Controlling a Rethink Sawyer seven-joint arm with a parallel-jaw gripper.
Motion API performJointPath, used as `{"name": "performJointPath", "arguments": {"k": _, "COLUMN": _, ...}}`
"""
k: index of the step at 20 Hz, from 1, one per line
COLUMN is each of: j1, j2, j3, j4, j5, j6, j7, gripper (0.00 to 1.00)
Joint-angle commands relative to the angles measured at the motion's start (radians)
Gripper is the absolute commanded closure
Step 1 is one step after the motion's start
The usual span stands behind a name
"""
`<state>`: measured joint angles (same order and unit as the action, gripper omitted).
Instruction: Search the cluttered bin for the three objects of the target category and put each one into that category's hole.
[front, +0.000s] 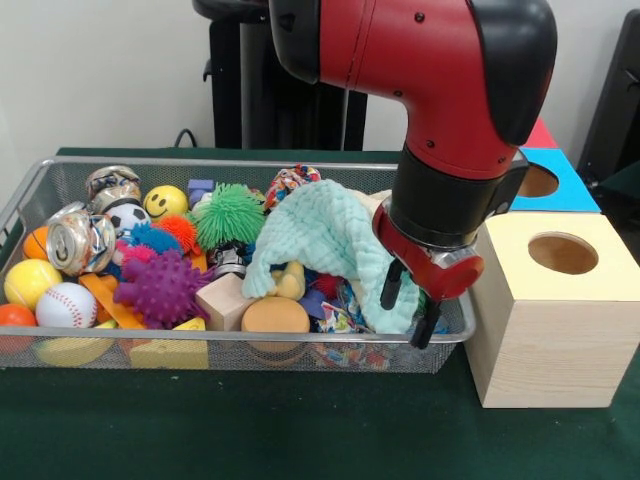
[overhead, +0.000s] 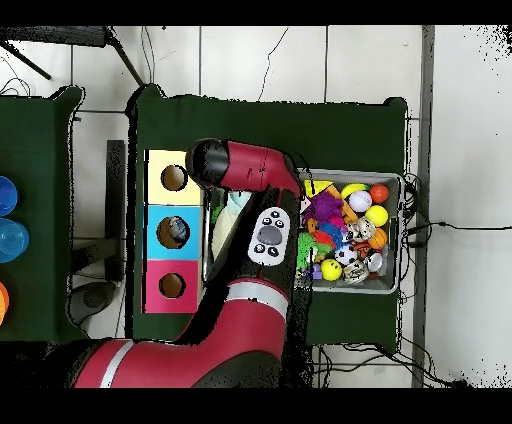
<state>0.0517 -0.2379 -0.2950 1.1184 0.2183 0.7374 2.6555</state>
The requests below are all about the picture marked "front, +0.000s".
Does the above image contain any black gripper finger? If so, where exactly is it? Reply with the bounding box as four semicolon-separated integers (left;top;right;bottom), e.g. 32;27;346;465
379;258;406;312
409;296;443;350

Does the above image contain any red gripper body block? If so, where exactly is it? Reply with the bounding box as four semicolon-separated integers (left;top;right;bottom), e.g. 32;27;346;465
372;203;485;303

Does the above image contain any mint green cloth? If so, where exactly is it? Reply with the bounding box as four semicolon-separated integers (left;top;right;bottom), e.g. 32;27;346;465
243;179;423;335

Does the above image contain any wooden three-hole sorting box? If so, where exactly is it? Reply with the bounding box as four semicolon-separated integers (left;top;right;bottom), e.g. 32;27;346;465
463;118;640;409

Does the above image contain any clear mesh bin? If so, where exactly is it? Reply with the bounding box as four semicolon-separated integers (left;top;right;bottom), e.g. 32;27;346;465
0;157;477;373

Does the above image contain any cream knitted cloth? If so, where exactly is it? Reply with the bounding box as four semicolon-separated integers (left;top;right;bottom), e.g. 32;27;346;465
362;189;393;215

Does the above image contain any orange round disc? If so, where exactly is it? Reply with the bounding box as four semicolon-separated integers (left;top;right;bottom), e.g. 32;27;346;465
242;296;311;353

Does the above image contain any dark green table cloth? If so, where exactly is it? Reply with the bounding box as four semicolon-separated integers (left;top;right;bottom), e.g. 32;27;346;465
0;148;640;480

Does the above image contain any wooden cube block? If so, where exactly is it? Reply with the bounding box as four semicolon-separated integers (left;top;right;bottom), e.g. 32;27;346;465
196;272;259;331

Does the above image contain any green spiky ball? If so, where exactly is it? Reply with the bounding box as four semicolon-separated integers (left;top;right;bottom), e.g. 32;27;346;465
194;182;266;251

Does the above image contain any purple spiky ball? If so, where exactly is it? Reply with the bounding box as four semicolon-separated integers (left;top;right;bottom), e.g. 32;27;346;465
113;248;214;329

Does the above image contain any black floor stand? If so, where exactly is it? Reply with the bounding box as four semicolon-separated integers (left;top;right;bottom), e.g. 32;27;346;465
578;8;640;201

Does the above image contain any yellow smiley face ball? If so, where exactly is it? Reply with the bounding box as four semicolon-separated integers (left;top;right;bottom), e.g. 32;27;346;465
143;185;188;221

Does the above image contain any crushed silver can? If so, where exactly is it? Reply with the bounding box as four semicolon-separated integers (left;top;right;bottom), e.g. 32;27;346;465
45;203;117;277

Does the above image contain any white baseball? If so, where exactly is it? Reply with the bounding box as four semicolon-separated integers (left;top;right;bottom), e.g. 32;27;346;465
35;282;99;329

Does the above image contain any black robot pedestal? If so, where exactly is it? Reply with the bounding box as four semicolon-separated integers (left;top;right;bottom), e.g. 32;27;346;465
193;0;369;151

